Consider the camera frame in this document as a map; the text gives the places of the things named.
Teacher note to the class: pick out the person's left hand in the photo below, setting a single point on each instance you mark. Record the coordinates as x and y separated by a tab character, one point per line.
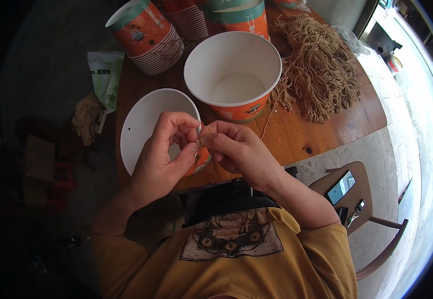
156	164

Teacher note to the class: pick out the person's right hand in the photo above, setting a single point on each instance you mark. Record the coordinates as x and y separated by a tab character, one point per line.
242	153

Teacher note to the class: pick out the orange paper bucket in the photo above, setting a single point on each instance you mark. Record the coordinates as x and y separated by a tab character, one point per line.
145	123
235	71

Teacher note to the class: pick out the person's legs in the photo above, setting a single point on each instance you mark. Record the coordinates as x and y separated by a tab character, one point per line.
224	198

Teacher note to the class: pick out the upright orange paper bucket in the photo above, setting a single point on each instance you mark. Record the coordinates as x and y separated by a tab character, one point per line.
235	71

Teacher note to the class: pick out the red plastic stool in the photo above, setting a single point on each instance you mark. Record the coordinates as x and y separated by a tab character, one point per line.
61	187

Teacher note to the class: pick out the green white plastic bag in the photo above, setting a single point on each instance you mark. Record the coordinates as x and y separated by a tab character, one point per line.
106	78

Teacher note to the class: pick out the black smartphone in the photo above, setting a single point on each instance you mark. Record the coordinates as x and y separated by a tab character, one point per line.
340	187

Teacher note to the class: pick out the person's body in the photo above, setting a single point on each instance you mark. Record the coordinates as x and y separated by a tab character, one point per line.
231	265

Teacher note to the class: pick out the brown cardboard box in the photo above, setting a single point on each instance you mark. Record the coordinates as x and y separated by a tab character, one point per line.
40	157

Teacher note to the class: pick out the black key fob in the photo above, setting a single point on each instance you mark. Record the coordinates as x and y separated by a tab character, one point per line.
342	215

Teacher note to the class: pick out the bunch of keys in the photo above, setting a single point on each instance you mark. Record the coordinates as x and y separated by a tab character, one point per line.
354	215

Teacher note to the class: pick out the wooden chair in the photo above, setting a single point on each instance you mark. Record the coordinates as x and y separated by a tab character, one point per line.
362	201

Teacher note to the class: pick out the stack of orange paper buckets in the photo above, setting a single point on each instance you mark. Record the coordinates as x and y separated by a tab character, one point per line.
145	33
188	20
239	17

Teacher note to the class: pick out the clear plastic bag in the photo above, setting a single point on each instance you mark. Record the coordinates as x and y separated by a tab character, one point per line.
349	39

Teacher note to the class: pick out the red white can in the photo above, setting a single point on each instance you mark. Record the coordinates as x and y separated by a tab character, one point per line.
394	64

